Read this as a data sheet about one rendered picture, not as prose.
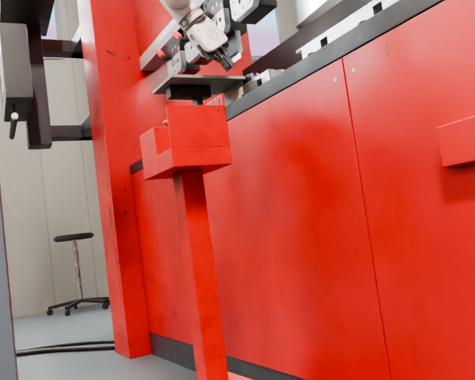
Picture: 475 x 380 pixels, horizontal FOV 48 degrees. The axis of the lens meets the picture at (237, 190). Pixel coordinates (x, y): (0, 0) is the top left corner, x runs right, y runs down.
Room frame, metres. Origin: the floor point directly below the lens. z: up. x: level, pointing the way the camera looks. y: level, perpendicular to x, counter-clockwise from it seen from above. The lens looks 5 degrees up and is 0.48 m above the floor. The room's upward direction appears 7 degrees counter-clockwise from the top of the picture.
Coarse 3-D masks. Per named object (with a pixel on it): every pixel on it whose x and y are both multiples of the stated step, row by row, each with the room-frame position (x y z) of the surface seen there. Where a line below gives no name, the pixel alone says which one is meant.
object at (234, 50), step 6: (234, 30) 1.78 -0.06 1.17; (228, 36) 1.82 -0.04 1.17; (234, 36) 1.78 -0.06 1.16; (240, 36) 1.78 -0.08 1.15; (228, 42) 1.82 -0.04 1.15; (234, 42) 1.78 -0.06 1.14; (240, 42) 1.78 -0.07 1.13; (228, 48) 1.83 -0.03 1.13; (234, 48) 1.79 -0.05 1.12; (240, 48) 1.78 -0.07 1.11; (228, 54) 1.83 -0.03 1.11; (234, 54) 1.80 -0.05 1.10; (240, 54) 1.78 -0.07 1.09; (234, 60) 1.82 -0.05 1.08
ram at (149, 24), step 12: (144, 0) 2.41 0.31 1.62; (156, 0) 2.28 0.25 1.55; (204, 0) 1.88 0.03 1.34; (144, 12) 2.43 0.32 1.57; (156, 12) 2.30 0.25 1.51; (168, 12) 2.18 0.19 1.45; (144, 24) 2.44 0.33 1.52; (156, 24) 2.31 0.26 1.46; (144, 36) 2.46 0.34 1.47; (156, 36) 2.33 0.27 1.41; (168, 36) 2.21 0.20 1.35; (144, 48) 2.48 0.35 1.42; (156, 48) 2.34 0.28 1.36; (144, 60) 2.49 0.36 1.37; (156, 60) 2.44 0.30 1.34
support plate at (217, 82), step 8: (168, 80) 1.64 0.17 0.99; (176, 80) 1.65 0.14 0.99; (184, 80) 1.66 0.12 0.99; (192, 80) 1.67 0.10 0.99; (200, 80) 1.68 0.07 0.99; (208, 80) 1.69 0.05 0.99; (216, 80) 1.71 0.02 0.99; (224, 80) 1.72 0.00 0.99; (232, 80) 1.73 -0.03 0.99; (240, 80) 1.74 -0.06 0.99; (160, 88) 1.72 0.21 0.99; (216, 88) 1.80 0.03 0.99; (224, 88) 1.82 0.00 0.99
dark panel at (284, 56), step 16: (352, 0) 1.98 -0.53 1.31; (368, 0) 1.91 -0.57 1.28; (320, 16) 2.16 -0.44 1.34; (336, 16) 2.07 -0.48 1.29; (304, 32) 2.27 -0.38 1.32; (320, 32) 2.17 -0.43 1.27; (288, 48) 2.38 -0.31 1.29; (256, 64) 2.63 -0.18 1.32; (272, 64) 2.51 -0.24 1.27; (288, 64) 2.40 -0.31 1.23
